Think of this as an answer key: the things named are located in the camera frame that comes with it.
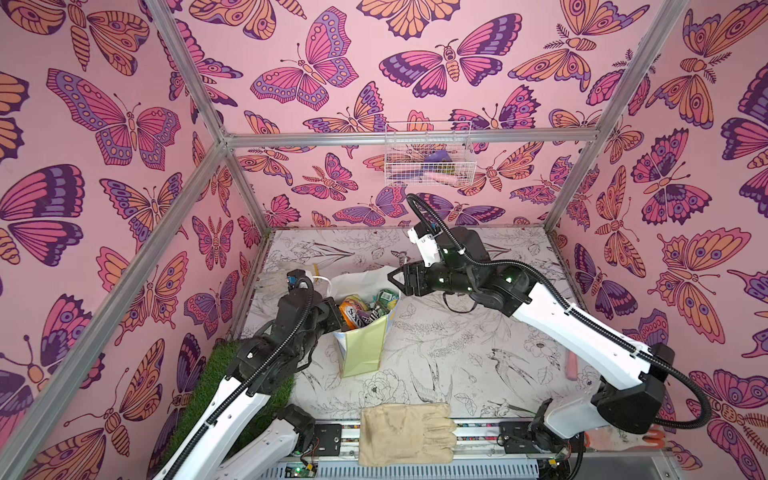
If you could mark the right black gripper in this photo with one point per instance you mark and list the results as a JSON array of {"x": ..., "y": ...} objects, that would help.
[{"x": 414, "y": 280}]

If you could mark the white paper bag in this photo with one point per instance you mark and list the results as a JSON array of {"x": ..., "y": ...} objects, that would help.
[{"x": 360, "y": 350}]

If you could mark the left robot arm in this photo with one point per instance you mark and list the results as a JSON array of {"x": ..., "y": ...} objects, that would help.
[{"x": 261, "y": 365}]

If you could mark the orange white garden glove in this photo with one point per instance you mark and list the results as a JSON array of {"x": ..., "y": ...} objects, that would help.
[{"x": 611, "y": 439}]

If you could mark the white wire basket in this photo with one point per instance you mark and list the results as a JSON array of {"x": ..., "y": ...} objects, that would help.
[{"x": 429, "y": 154}]

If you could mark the orange Fox's candy bag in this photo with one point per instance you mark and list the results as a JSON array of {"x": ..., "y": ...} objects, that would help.
[{"x": 355, "y": 312}]

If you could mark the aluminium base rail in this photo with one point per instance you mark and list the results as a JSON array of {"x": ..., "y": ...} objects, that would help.
[{"x": 469, "y": 449}]

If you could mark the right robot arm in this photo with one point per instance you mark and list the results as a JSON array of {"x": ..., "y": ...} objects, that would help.
[{"x": 632, "y": 375}]

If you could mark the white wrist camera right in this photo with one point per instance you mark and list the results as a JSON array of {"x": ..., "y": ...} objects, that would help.
[{"x": 426, "y": 243}]

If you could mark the beige work glove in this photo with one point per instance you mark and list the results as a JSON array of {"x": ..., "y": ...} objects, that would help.
[{"x": 393, "y": 434}]

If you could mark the green spring tea bag back-side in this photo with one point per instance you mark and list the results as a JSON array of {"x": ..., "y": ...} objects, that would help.
[{"x": 387, "y": 299}]

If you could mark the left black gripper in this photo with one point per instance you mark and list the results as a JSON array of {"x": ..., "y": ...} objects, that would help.
[{"x": 324, "y": 309}]

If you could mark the purple pink garden trowel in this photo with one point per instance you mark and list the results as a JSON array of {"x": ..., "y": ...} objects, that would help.
[{"x": 571, "y": 367}]

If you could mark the small brown snack pack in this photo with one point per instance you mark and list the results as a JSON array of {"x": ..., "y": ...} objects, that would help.
[{"x": 370, "y": 316}]

